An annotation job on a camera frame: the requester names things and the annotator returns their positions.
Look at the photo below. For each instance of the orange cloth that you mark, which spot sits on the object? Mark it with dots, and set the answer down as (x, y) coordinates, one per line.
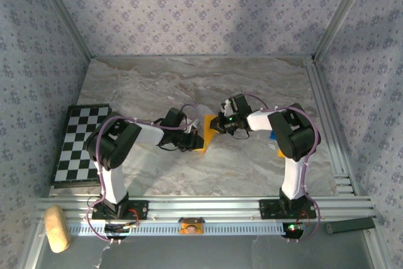
(207, 133)

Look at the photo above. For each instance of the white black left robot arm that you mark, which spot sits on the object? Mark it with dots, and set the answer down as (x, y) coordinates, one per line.
(113, 184)

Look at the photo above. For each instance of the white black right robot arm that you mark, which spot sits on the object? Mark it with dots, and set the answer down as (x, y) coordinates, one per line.
(294, 180)

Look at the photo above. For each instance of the small blue tape piece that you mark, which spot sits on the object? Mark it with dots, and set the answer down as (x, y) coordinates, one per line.
(273, 135)

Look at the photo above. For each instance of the thin aluminium edge strip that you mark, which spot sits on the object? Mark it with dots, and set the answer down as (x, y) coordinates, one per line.
(201, 57)

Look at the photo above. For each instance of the black white chessboard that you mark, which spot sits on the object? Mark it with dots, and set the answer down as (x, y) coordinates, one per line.
(70, 143)

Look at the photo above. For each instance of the small black circuit board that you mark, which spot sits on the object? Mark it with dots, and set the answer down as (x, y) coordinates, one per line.
(292, 229)
(115, 228)

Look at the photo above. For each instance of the tan sponge block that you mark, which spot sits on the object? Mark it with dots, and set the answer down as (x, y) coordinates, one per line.
(56, 228)

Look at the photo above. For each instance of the black flat bar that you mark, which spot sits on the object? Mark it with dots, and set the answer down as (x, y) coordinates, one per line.
(349, 225)

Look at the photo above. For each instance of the wide aluminium mounting rail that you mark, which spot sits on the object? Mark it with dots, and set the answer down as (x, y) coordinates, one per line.
(204, 207)

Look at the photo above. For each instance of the aluminium side rail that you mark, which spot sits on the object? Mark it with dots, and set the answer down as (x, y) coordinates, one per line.
(319, 92)

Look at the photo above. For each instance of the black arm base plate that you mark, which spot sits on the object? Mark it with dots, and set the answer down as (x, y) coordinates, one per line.
(267, 209)
(138, 210)

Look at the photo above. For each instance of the aluminium frame post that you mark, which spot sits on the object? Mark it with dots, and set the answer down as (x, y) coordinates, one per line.
(343, 10)

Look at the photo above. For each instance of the aluminium frame rail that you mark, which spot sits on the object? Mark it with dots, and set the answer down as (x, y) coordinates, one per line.
(33, 250)
(379, 250)

